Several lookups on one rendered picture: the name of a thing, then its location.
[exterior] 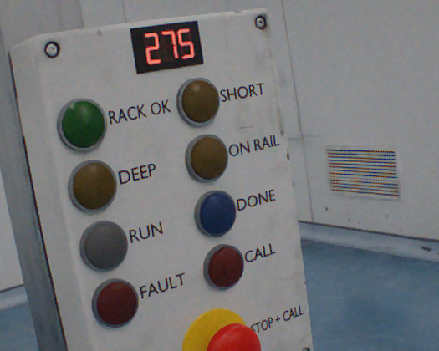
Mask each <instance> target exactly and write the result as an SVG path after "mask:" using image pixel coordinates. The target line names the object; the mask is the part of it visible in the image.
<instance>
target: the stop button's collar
mask: <svg viewBox="0 0 439 351"><path fill-rule="evenodd" d="M286 312H288V311H285V312H284V313H283V319H284V320H285V321H288V320H289V319H291V316H292V315H294V317H297V316H299V315H301V314H303V313H300V308H299V314H297V315H296V316H295V314H294V312H293V310H292V308H291V310H290V318H288V319H285V318H284V314H285V313H286ZM292 313H293V314H292ZM263 321H266V320H263ZM263 321H262V322H261V327H262V330H263V331H266V330H267V329H268V321H266V322H267V327H266V328H265V329H264V328H263ZM232 323H239V324H245V322H244V321H243V319H242V318H241V317H240V316H239V315H238V314H237V313H235V312H232V311H229V310H227V309H224V308H215V309H212V310H209V311H207V312H205V313H202V314H201V315H199V316H198V317H197V319H196V320H195V321H194V322H193V323H192V324H191V325H190V327H189V329H188V330H187V332H186V334H185V337H184V339H183V343H182V346H181V348H182V351H207V346H208V344H209V342H210V341H211V339H212V336H214V335H215V333H216V332H217V331H218V330H219V329H221V328H222V327H224V326H225V325H229V324H232ZM259 323H260V322H256V323H255V324H257V327H258V324H259ZM255 324H252V325H251V329H253V328H252V326H254V325H255ZM245 325H247V324H245ZM253 331H254V332H255V330H254V329H253ZM258 332H259V328H258Z"/></svg>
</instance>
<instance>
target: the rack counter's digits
mask: <svg viewBox="0 0 439 351"><path fill-rule="evenodd" d="M141 36H142V41H143V45H144V50H145V53H144V55H145V64H146V66H151V65H157V64H163V63H167V62H173V61H178V60H184V59H194V58H195V57H196V54H195V49H196V48H195V44H194V38H193V32H192V28H178V29H171V30H164V31H156V32H150V33H142V34H141Z"/></svg>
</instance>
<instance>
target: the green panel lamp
mask: <svg viewBox="0 0 439 351"><path fill-rule="evenodd" d="M62 128H63V134H64V137H65V139H66V140H67V141H69V142H70V143H71V145H74V146H76V147H79V148H88V147H90V146H92V145H95V144H96V143H97V141H98V140H99V139H100V137H101V135H102V134H103V132H104V128H105V121H104V117H103V113H102V111H101V110H100V108H99V107H98V106H96V105H94V104H92V103H91V102H89V101H78V102H75V103H73V104H71V105H70V106H69V107H68V108H67V110H66V111H65V113H64V117H63V121H62Z"/></svg>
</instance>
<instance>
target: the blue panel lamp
mask: <svg viewBox="0 0 439 351"><path fill-rule="evenodd" d="M199 216H200V221H201V224H202V226H203V228H204V229H205V230H206V231H207V232H209V233H211V234H213V235H218V234H222V233H224V232H225V231H227V230H228V229H229V228H230V227H231V226H232V224H233V223H234V221H235V217H236V209H235V206H234V204H233V202H232V200H231V199H230V198H229V197H228V196H226V195H225V194H222V193H214V194H211V195H210V196H208V197H207V198H206V199H205V201H204V202H203V203H202V206H201V209H200V215H199Z"/></svg>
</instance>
